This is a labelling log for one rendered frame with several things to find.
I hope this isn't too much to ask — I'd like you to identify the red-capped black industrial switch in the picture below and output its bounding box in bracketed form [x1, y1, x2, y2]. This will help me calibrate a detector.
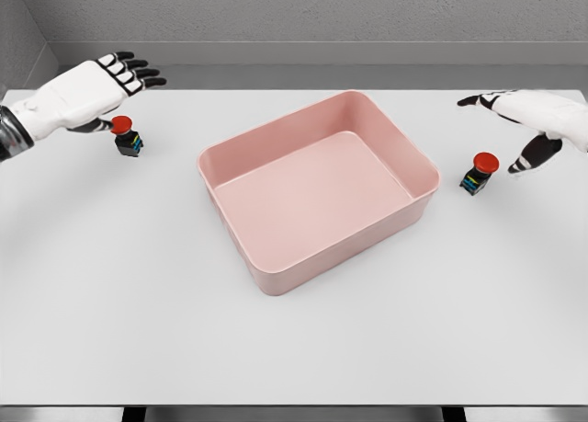
[110, 115, 145, 157]
[459, 152, 501, 198]

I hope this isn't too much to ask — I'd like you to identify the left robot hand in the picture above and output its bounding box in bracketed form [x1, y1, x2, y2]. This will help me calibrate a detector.
[34, 51, 168, 134]

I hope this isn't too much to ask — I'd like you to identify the pink plastic basket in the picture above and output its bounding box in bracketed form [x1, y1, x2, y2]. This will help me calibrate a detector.
[197, 89, 441, 297]

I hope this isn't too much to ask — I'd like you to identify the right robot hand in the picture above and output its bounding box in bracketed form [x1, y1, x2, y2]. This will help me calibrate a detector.
[456, 88, 588, 175]

